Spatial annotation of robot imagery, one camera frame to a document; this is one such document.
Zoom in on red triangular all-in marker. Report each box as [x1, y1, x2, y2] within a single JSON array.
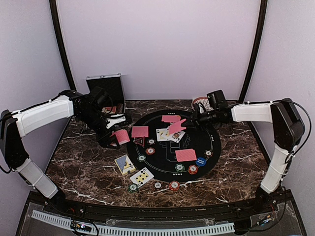
[[133, 137, 145, 147]]

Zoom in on right black frame post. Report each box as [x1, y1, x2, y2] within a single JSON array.
[[238, 0, 268, 103]]

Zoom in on patterned ceramic plate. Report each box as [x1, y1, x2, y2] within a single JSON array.
[[191, 97, 213, 113]]

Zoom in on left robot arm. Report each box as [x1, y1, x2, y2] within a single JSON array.
[[0, 87, 131, 214]]

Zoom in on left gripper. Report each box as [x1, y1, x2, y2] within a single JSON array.
[[78, 109, 121, 149]]

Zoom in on red card deck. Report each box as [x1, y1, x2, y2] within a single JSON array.
[[112, 129, 130, 145]]

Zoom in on boxed card deck in case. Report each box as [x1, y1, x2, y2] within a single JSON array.
[[102, 106, 117, 114]]

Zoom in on yellow card box on table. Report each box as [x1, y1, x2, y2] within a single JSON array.
[[115, 154, 136, 176]]

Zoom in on dealt red card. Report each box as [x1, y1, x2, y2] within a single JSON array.
[[175, 148, 197, 162], [161, 115, 181, 123], [131, 126, 149, 138]]

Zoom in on black-red 100 chip stack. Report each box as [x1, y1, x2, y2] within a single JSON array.
[[154, 182, 162, 189]]

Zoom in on red card aloft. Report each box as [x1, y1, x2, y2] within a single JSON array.
[[169, 119, 186, 134]]

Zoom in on green poker chip stack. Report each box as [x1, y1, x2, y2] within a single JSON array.
[[127, 183, 138, 193]]

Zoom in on left black frame post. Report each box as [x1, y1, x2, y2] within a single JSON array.
[[49, 0, 77, 90]]

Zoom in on white slotted cable duct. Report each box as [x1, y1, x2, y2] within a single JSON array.
[[31, 209, 236, 236]]

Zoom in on green chips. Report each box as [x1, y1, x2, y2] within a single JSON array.
[[175, 163, 185, 173], [137, 155, 146, 162]]

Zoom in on six of spades card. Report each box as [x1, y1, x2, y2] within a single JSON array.
[[130, 168, 154, 187]]

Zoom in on black round poker mat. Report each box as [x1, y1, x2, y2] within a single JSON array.
[[126, 110, 221, 182]]

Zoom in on red chips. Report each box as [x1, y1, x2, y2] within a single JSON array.
[[146, 147, 155, 155], [188, 165, 198, 175]]

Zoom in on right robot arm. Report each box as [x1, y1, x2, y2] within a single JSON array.
[[181, 90, 312, 194]]

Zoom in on diamond face card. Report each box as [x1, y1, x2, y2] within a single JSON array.
[[168, 130, 185, 143]]

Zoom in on aluminium poker chip case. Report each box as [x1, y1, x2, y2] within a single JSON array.
[[86, 73, 126, 113]]

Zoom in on brown chip row in case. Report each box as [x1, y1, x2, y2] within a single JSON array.
[[116, 103, 124, 114]]

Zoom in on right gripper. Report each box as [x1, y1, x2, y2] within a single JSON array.
[[182, 108, 219, 133]]

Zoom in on ace of spades card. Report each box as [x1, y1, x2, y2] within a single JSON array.
[[156, 128, 168, 142]]

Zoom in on black frame post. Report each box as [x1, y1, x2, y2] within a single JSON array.
[[49, 0, 77, 90], [238, 0, 268, 103]]

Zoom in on red-gold 5 chip stack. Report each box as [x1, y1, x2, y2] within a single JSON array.
[[169, 180, 180, 191]]

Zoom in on blue small blind button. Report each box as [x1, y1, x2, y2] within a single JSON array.
[[195, 157, 206, 167]]

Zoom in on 100 chips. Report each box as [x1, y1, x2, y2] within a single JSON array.
[[148, 139, 155, 145], [204, 150, 213, 157]]

